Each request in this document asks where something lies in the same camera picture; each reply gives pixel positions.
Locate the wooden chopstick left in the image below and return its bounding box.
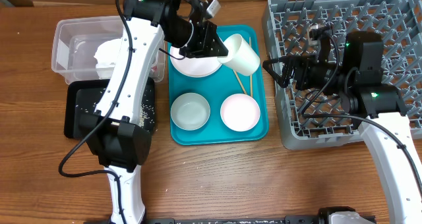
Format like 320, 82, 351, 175
232, 70, 247, 94

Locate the white empty bowl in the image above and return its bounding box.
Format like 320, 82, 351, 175
220, 94, 260, 132

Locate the white bowl with rice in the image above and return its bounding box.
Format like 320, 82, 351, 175
170, 92, 210, 131

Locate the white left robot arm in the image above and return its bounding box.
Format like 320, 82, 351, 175
79, 0, 228, 223

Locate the grey dishwasher rack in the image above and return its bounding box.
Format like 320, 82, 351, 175
263, 0, 421, 150

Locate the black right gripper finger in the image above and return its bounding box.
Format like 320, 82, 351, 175
263, 64, 292, 88
262, 55, 295, 66

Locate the black plastic tray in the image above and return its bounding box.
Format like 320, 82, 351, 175
63, 77, 156, 140

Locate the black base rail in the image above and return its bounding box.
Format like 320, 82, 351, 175
84, 206, 377, 224

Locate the cream paper cup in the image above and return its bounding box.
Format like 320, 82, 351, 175
217, 34, 260, 76

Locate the teal serving tray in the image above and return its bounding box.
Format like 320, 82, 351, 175
167, 24, 270, 146

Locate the white round plate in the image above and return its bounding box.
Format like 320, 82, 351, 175
170, 46, 222, 78

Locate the clear plastic bin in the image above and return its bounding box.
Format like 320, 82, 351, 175
51, 15, 166, 85

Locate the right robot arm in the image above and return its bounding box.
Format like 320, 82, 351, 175
262, 30, 421, 223

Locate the white napkin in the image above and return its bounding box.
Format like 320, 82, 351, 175
94, 38, 121, 79

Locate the pile of rice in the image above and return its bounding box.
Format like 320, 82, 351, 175
75, 87, 156, 128

